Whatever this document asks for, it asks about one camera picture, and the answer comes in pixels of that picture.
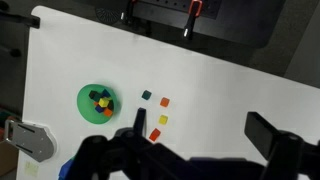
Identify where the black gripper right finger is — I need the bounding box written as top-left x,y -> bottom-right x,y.
244,111 -> 320,180

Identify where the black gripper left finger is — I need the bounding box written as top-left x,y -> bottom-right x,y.
66,107 -> 183,180

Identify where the green plastic bowl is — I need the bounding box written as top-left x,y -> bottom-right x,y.
76,83 -> 122,125

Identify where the large blue toy block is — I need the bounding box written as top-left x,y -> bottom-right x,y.
58,158 -> 76,180

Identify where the red wooden cube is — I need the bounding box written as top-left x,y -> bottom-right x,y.
148,128 -> 162,142

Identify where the yellow wooden cube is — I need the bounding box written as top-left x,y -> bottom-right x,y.
98,97 -> 110,108
158,114 -> 169,126

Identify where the teal wooden cube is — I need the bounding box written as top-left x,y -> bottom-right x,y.
141,90 -> 153,101

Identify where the silver metal mounting plate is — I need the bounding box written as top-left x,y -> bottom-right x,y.
3,119 -> 58,163

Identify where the black ribbed round disc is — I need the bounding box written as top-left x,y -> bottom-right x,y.
94,7 -> 123,23

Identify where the black perforated base board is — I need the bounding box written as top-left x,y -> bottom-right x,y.
133,0 -> 288,48

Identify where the pale yellow sticky note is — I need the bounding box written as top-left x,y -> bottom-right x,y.
23,161 -> 40,178

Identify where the black tripod stand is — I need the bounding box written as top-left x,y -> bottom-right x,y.
0,9 -> 41,58

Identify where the black clamp with orange handle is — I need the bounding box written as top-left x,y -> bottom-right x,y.
181,0 -> 204,40
119,0 -> 139,26

